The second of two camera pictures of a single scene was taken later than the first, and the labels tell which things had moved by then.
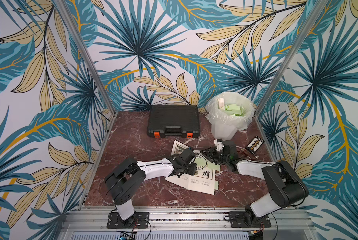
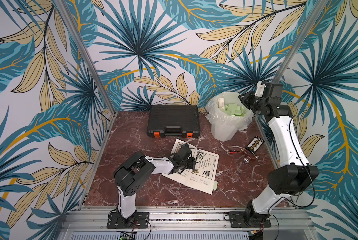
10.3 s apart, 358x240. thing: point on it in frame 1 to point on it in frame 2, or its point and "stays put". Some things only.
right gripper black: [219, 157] to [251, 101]
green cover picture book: [203, 179] stays put
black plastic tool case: [174, 120] stays put
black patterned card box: [255, 144] stays put
